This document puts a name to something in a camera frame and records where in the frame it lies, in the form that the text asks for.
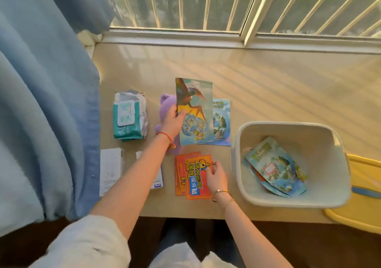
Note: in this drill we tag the person's dark trousers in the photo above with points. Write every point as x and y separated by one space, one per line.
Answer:
181 232

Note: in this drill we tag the flying dinosaur picture card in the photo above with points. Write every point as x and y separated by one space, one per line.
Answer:
196 110

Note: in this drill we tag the teal wet wipes packet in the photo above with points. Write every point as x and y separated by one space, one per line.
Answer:
129 119

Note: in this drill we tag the gold bangle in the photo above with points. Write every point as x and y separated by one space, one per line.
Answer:
218 192

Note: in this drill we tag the person's right thumb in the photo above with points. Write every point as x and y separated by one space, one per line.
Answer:
208 172

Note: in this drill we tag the orange cartoon card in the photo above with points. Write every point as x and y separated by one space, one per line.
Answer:
196 181

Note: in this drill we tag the white plastic bin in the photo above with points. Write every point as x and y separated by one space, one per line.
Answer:
315 145

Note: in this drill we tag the white garment hem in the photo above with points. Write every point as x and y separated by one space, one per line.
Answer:
178 259

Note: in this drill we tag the blue curtain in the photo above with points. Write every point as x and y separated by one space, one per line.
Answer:
44 98

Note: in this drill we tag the purple plush toy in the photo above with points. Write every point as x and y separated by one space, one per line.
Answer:
165 102

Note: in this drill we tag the person's right forearm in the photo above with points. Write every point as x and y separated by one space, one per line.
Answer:
250 232

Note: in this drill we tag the blue globe picture card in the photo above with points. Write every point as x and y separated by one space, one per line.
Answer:
222 122

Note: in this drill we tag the person's left hand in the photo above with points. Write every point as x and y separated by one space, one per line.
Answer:
171 123

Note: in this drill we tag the person's right hand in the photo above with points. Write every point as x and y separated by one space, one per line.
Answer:
217 180

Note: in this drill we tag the yellow plastic tray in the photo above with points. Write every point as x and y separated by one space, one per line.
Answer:
363 211

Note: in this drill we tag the window frame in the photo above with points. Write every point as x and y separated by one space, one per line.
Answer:
259 40

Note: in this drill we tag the person's left thumb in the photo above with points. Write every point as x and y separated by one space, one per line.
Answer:
181 114

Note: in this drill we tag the large blue island packet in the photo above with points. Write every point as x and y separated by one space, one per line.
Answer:
275 166

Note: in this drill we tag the white cardboard box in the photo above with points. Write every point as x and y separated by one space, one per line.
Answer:
110 169

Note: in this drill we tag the white sleeve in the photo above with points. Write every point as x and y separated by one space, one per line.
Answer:
86 244

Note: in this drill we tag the plain orange card pile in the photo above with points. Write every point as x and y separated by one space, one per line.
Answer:
179 172

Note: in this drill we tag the window railing bars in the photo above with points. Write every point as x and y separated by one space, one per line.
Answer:
208 3

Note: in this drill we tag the blue packet with orange edge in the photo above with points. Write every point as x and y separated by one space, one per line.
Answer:
262 184

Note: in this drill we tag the person's left forearm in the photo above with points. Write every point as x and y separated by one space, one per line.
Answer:
134 181

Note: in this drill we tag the white and blue box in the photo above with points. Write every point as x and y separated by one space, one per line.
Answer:
157 181

